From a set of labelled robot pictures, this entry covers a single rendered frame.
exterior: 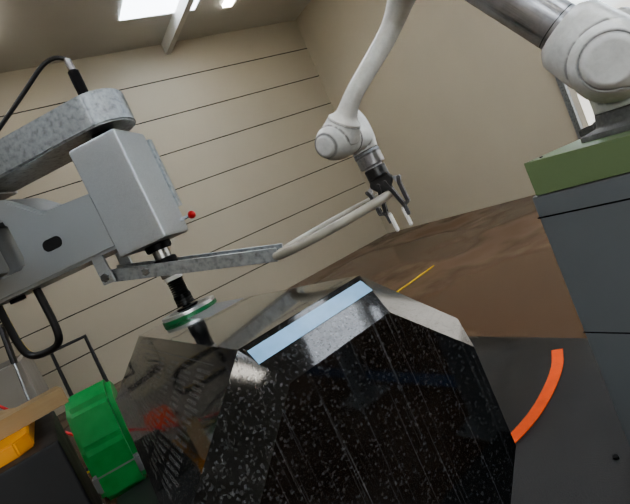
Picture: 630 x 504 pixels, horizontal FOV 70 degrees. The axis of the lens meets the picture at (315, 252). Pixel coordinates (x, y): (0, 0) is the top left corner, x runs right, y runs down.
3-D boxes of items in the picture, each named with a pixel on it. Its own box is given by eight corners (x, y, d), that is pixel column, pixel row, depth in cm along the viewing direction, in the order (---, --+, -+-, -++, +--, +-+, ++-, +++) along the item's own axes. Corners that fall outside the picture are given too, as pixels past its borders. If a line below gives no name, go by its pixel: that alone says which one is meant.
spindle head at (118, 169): (87, 282, 168) (30, 170, 163) (119, 270, 189) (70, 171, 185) (169, 244, 161) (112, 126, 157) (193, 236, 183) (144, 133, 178)
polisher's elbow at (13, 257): (13, 273, 174) (-11, 227, 172) (-31, 293, 175) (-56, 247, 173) (42, 267, 193) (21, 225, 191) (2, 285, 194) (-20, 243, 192)
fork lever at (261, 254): (97, 285, 169) (94, 272, 168) (124, 274, 188) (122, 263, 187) (275, 263, 159) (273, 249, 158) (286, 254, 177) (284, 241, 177)
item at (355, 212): (260, 273, 144) (255, 265, 144) (288, 249, 192) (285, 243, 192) (398, 198, 135) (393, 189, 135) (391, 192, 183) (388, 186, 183)
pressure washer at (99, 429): (104, 481, 276) (38, 356, 268) (159, 450, 286) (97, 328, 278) (95, 511, 243) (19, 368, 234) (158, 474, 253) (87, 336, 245)
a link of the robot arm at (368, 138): (359, 156, 160) (343, 163, 150) (339, 116, 159) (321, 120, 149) (384, 141, 154) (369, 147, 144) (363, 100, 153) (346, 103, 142)
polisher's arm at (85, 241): (-10, 337, 178) (-72, 224, 173) (33, 319, 200) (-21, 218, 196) (146, 266, 164) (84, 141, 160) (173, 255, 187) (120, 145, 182)
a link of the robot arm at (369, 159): (357, 157, 159) (365, 172, 160) (350, 159, 151) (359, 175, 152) (380, 144, 155) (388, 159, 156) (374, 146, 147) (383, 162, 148)
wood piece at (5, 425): (-7, 444, 123) (-15, 428, 122) (-9, 440, 130) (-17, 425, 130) (69, 401, 136) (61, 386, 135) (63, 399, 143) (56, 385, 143)
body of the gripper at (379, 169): (386, 159, 155) (399, 183, 156) (365, 171, 159) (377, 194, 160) (382, 161, 148) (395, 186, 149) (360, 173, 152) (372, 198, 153)
